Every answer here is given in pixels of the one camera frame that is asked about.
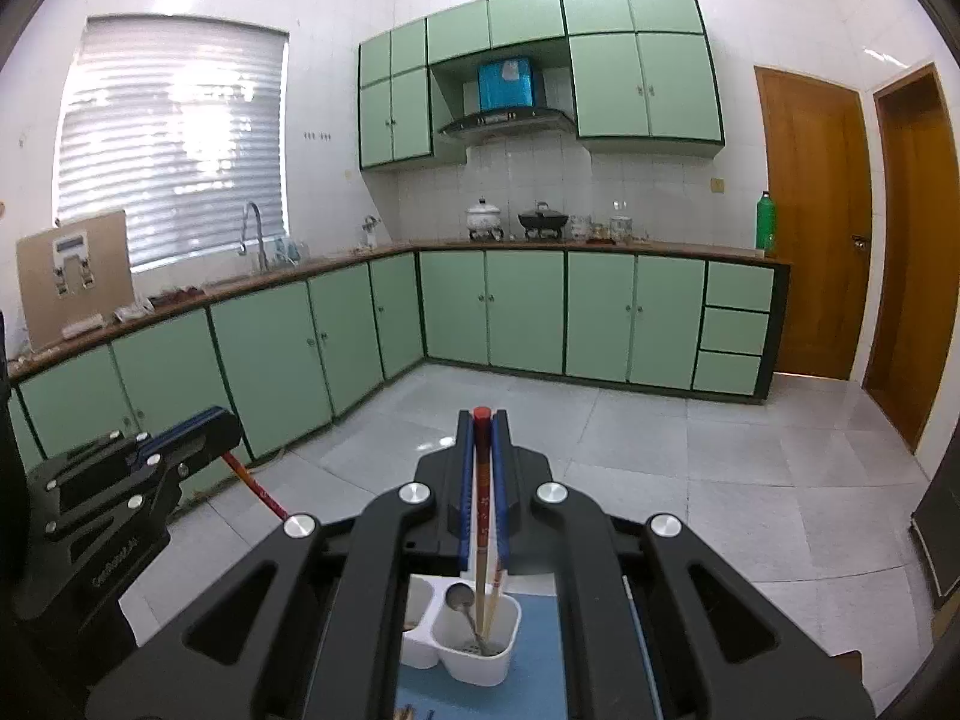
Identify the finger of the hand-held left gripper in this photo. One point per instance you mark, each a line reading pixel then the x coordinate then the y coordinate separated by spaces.
pixel 202 450
pixel 180 431

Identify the metal spoon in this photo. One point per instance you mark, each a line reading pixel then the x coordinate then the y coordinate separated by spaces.
pixel 458 596

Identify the blue table mat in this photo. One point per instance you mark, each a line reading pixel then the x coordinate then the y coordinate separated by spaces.
pixel 532 660

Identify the printed cardboard box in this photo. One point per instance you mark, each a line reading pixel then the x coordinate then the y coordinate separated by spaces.
pixel 109 292

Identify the white two-compartment utensil holder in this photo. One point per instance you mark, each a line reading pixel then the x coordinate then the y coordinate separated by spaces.
pixel 465 671

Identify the closed wooden door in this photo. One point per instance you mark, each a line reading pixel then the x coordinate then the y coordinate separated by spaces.
pixel 814 225

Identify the green thermos bottle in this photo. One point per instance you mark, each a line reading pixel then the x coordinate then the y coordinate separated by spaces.
pixel 766 225

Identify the white window blind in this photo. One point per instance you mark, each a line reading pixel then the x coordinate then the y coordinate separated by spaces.
pixel 172 142

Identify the white lidded pot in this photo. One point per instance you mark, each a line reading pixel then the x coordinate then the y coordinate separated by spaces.
pixel 483 217

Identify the green base cabinets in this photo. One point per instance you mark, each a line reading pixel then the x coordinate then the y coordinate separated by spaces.
pixel 525 307

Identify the black lidded wok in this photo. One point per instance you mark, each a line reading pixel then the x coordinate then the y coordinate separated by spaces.
pixel 544 220

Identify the crumpled cloth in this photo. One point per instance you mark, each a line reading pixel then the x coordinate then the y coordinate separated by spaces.
pixel 161 301

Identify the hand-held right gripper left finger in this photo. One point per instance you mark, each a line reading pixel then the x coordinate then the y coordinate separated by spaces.
pixel 466 495

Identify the green wall cabinets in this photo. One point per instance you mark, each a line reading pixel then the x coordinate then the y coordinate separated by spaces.
pixel 645 82

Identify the black range hood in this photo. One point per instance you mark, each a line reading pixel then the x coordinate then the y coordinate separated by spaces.
pixel 506 82

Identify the metal sink faucet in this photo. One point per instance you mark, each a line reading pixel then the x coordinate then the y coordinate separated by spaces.
pixel 261 240

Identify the dark brown wooden chopstick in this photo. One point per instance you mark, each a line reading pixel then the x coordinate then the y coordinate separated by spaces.
pixel 407 712

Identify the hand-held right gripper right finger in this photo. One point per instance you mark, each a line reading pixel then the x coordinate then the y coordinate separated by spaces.
pixel 501 510

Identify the red-tipped bamboo chopstick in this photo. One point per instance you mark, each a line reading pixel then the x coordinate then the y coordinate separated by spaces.
pixel 255 486
pixel 495 592
pixel 481 465

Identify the green drawer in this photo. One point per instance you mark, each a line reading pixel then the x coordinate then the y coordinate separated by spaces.
pixel 739 285
pixel 730 373
pixel 735 330

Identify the wooden door with frame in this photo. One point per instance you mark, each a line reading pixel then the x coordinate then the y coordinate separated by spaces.
pixel 919 255

